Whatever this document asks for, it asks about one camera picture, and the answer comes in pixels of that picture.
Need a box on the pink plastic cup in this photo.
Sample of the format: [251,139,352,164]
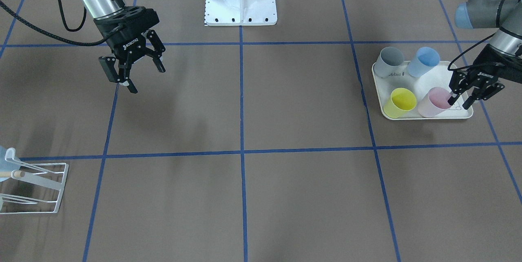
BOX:
[417,87,451,118]

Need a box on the grey plastic cup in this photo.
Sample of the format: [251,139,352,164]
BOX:
[373,47,405,78]

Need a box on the light blue cup front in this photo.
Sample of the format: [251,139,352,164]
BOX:
[0,146,20,173]

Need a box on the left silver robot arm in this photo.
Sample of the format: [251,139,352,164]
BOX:
[448,0,522,109]

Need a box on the white wire cup rack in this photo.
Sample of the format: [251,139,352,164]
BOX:
[0,147,69,215]

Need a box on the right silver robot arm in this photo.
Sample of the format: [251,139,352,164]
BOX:
[1,0,166,93]

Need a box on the light blue cup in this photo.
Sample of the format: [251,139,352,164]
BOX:
[407,47,440,78]
[0,146,20,173]

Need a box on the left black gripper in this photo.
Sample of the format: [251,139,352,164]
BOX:
[447,44,522,110]

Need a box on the cream plastic tray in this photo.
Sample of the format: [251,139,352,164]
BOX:
[372,61,473,120]

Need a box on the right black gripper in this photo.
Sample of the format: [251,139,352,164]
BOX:
[94,7,166,93]

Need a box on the yellow plastic cup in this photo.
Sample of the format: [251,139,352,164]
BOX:
[383,88,417,119]

